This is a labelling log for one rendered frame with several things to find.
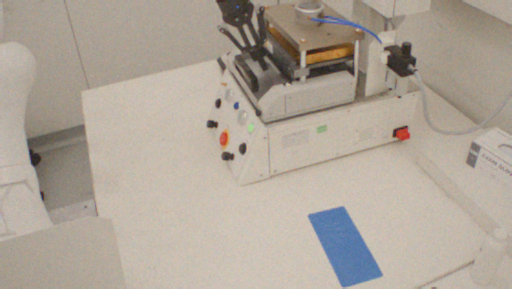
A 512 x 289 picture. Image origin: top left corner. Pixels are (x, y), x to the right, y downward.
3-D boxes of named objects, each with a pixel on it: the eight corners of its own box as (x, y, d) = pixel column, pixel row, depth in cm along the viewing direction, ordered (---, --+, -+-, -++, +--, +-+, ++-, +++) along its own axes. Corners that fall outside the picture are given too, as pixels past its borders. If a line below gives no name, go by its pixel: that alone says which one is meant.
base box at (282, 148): (355, 86, 160) (357, 41, 150) (416, 146, 132) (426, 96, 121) (207, 120, 147) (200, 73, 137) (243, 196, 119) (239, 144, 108)
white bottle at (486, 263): (496, 283, 93) (517, 239, 84) (477, 288, 92) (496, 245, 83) (484, 265, 97) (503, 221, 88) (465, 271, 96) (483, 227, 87)
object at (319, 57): (320, 30, 134) (321, 0, 129) (357, 62, 118) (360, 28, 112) (266, 40, 130) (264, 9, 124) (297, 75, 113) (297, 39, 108)
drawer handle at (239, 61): (240, 66, 129) (240, 53, 126) (259, 90, 118) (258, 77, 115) (234, 67, 128) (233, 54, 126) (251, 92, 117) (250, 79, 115)
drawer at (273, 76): (323, 55, 141) (324, 31, 136) (358, 88, 124) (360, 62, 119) (231, 73, 133) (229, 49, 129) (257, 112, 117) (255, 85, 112)
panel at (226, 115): (208, 123, 145) (228, 70, 137) (237, 181, 122) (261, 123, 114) (202, 122, 144) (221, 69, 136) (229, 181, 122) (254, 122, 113)
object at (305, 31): (336, 23, 138) (336, -18, 131) (391, 67, 115) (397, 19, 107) (261, 37, 133) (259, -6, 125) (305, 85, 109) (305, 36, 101)
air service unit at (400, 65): (385, 78, 120) (390, 26, 111) (417, 105, 109) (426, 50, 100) (368, 81, 118) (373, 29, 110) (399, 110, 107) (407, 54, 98)
